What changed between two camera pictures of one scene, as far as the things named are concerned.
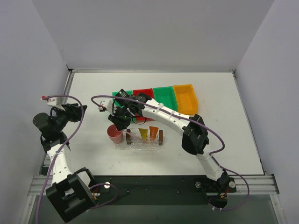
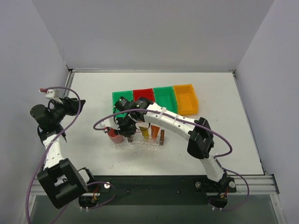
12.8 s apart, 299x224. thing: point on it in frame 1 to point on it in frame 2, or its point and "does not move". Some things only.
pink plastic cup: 115,136 does not move
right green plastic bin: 165,95 does not move
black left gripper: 76,110 to 70,104
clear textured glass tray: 138,144 does not move
